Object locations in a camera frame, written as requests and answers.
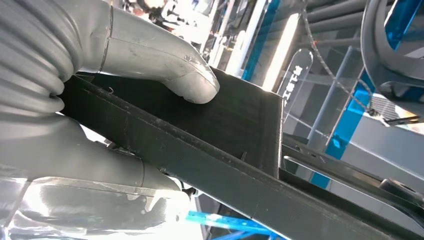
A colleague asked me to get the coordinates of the blue metal shelf rack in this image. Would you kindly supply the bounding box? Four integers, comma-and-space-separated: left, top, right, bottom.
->
185, 0, 424, 240

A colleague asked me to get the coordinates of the clear acrylic sign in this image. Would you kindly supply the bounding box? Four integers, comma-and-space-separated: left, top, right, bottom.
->
276, 48, 314, 124

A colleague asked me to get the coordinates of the black curved housing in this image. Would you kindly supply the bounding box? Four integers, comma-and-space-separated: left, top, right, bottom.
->
360, 0, 424, 125

